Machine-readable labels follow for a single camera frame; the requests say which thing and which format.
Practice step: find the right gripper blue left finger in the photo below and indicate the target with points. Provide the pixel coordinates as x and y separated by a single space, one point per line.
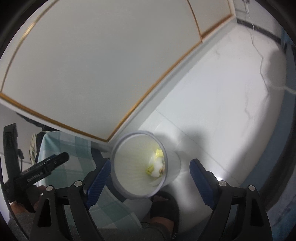
96 181

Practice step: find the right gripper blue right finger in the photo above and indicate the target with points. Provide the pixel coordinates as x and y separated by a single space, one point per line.
205 181

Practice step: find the yellow snack bag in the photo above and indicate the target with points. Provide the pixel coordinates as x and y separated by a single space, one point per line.
156 165

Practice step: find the white trash bin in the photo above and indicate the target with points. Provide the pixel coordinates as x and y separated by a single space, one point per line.
129 159

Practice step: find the person's left hand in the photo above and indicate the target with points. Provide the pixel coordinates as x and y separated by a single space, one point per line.
18 208

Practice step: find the teal plaid tablecloth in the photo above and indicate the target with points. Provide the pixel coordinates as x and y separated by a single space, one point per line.
108 212

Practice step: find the black slipper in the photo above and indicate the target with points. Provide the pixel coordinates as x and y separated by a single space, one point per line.
164 212

